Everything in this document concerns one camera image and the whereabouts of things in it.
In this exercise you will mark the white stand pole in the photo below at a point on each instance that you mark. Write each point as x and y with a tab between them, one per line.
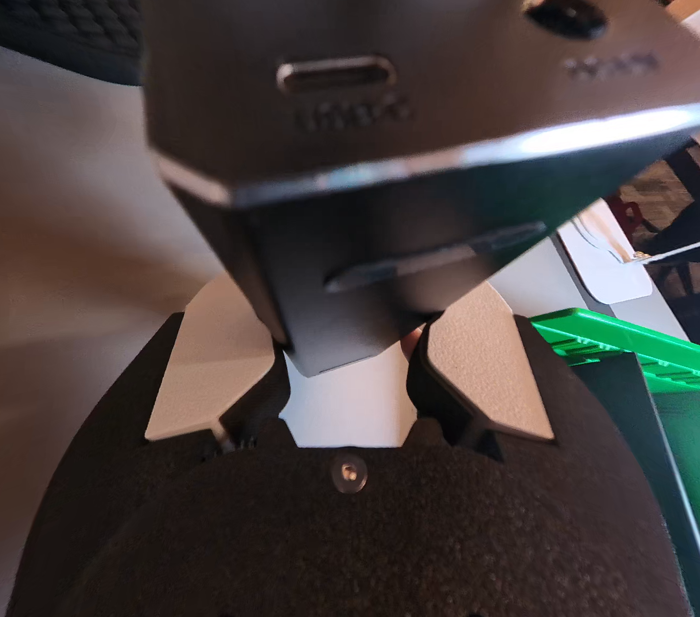
675	249

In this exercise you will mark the dark grey usb hub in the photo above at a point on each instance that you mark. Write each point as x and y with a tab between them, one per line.
355	147

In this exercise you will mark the black divider panel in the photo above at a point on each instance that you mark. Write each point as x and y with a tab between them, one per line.
618	409

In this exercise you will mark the white stand base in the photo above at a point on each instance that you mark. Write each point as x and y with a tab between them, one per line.
607	267

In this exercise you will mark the green plastic bin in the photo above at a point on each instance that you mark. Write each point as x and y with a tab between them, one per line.
601	335

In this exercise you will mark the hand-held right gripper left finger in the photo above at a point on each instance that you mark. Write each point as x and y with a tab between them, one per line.
210	365

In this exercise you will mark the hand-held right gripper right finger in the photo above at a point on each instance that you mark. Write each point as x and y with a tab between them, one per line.
481	371

